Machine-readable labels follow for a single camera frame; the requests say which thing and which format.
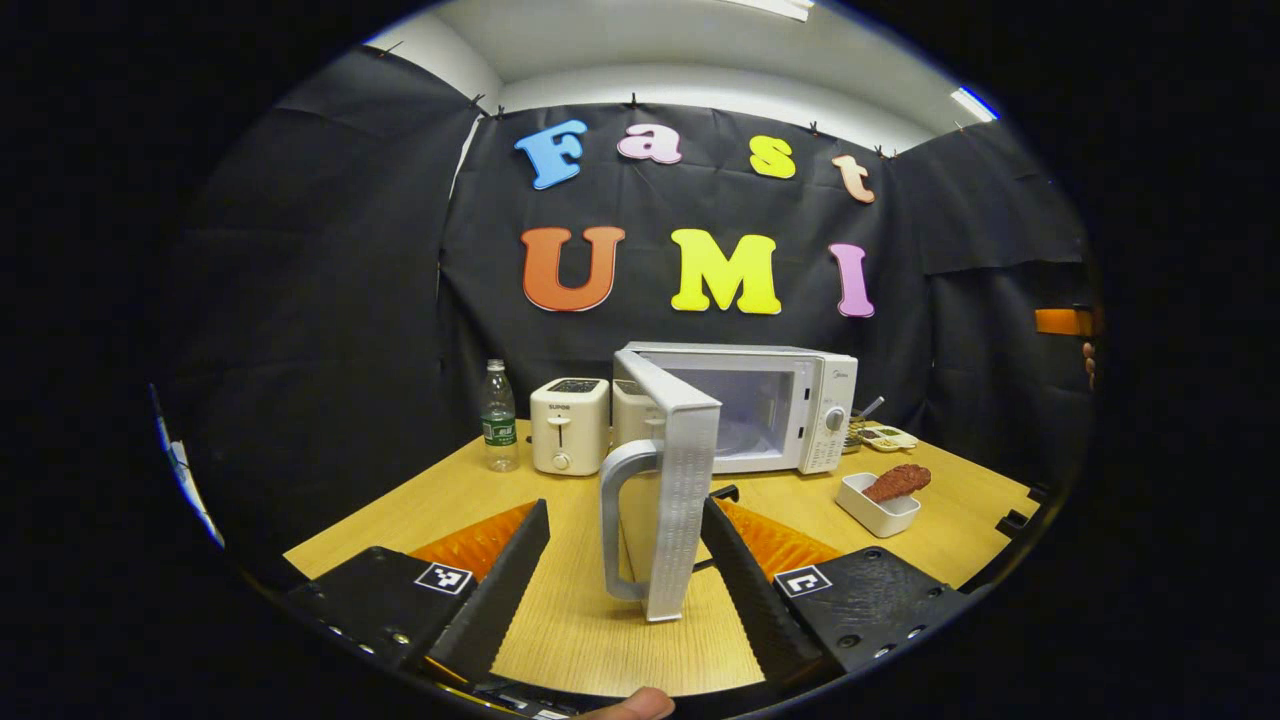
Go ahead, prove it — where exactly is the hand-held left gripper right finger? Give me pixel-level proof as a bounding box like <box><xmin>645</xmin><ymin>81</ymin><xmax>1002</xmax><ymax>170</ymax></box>
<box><xmin>699</xmin><ymin>496</ymin><xmax>973</xmax><ymax>693</ymax></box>

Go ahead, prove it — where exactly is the white microwave oven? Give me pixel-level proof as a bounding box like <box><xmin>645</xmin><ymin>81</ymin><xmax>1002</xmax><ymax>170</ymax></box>
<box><xmin>598</xmin><ymin>342</ymin><xmax>859</xmax><ymax>623</ymax></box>

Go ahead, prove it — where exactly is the white rectangular dish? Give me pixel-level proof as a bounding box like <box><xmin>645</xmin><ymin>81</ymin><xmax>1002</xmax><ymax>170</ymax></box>
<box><xmin>835</xmin><ymin>472</ymin><xmax>921</xmax><ymax>539</ymax></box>

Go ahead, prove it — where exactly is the brown meat piece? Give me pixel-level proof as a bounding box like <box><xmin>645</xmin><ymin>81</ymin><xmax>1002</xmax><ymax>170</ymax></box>
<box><xmin>862</xmin><ymin>464</ymin><xmax>932</xmax><ymax>503</ymax></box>

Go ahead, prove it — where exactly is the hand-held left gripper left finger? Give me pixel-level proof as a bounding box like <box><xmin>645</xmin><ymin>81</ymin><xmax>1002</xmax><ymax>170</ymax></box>
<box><xmin>283</xmin><ymin>498</ymin><xmax>552</xmax><ymax>689</ymax></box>

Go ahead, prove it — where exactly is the black backdrop cloth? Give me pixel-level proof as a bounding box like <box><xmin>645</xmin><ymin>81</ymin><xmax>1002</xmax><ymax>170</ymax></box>
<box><xmin>158</xmin><ymin>45</ymin><xmax>1101</xmax><ymax>591</ymax></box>

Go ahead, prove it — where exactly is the white toaster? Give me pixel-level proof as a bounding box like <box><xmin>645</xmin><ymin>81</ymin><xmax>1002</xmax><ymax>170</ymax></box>
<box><xmin>530</xmin><ymin>378</ymin><xmax>611</xmax><ymax>477</ymax></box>

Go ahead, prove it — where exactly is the large ceiling light panel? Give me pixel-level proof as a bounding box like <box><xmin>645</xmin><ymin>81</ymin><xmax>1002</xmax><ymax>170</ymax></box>
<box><xmin>720</xmin><ymin>0</ymin><xmax>816</xmax><ymax>22</ymax></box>

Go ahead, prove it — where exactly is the clear plastic water bottle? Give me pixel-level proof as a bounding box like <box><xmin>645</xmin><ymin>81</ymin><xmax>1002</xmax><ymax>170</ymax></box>
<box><xmin>481</xmin><ymin>359</ymin><xmax>521</xmax><ymax>473</ymax></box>

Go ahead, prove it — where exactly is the small tray with snacks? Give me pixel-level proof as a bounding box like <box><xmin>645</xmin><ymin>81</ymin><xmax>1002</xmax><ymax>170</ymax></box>
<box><xmin>850</xmin><ymin>420</ymin><xmax>919</xmax><ymax>453</ymax></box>

